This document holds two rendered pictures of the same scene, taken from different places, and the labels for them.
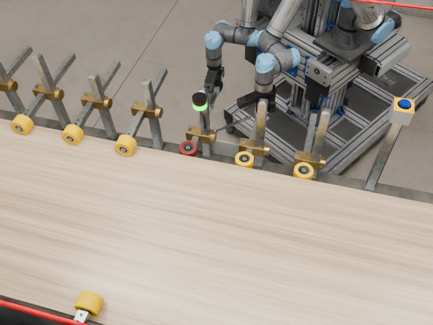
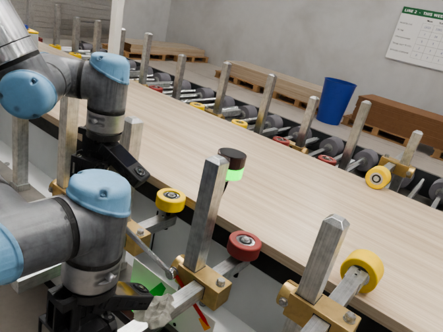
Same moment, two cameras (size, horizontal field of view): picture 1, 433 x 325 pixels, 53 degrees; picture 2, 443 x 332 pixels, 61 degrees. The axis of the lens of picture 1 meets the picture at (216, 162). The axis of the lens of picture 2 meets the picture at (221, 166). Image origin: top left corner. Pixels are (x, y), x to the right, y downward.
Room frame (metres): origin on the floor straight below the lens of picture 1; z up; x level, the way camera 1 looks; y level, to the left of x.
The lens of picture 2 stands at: (1.97, 0.23, 1.39)
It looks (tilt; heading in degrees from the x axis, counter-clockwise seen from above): 22 degrees down; 195
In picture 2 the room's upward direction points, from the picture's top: 13 degrees clockwise
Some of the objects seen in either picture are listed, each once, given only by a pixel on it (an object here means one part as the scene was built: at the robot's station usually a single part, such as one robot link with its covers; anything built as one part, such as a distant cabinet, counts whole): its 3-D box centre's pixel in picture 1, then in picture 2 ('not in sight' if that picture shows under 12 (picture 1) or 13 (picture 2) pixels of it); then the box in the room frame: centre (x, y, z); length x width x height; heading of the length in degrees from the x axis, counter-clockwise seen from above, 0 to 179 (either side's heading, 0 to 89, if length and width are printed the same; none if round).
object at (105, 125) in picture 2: (263, 83); (104, 121); (1.34, -0.21, 1.13); 0.08 x 0.08 x 0.05
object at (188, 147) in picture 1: (189, 155); (240, 257); (1.21, 0.12, 0.85); 0.08 x 0.08 x 0.11
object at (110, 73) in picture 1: (96, 95); not in sight; (1.52, 0.55, 0.95); 0.50 x 0.04 x 0.04; 163
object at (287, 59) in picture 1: (283, 58); (52, 76); (1.40, -0.29, 1.21); 0.11 x 0.11 x 0.08; 28
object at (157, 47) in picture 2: not in sight; (160, 47); (-6.35, -4.20, 0.23); 2.42 x 0.76 x 0.17; 162
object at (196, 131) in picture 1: (201, 135); (200, 278); (1.33, 0.06, 0.85); 0.14 x 0.06 x 0.05; 73
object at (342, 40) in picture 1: (348, 31); not in sight; (1.73, -0.65, 1.09); 0.15 x 0.15 x 0.10
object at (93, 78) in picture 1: (105, 113); not in sight; (1.48, 0.52, 0.87); 0.04 x 0.04 x 0.48; 73
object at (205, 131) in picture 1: (205, 129); (196, 257); (1.33, 0.04, 0.89); 0.04 x 0.04 x 0.48; 73
